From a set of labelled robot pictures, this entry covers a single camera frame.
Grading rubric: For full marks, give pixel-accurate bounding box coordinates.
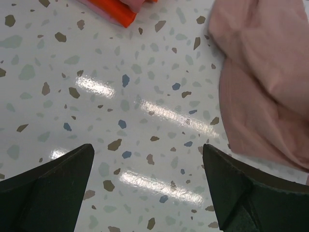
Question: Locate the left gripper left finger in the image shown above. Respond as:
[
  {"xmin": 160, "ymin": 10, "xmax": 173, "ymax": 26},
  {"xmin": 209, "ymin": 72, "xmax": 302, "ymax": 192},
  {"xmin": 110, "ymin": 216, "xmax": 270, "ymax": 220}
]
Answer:
[{"xmin": 0, "ymin": 144, "xmax": 95, "ymax": 232}]

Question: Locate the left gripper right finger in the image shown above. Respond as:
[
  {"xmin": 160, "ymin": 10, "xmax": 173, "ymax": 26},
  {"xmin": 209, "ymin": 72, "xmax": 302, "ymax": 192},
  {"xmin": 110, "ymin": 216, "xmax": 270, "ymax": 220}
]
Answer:
[{"xmin": 203, "ymin": 144, "xmax": 309, "ymax": 232}]

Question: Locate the dusty pink printed t-shirt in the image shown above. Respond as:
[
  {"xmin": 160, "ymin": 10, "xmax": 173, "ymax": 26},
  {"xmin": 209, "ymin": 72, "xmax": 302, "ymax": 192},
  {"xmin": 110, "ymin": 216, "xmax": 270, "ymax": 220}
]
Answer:
[{"xmin": 208, "ymin": 0, "xmax": 309, "ymax": 172}]

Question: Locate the folded orange t-shirt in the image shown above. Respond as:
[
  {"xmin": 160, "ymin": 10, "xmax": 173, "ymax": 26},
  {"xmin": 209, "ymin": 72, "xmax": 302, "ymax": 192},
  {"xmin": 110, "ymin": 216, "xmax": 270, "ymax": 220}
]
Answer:
[{"xmin": 90, "ymin": 0, "xmax": 157, "ymax": 28}]

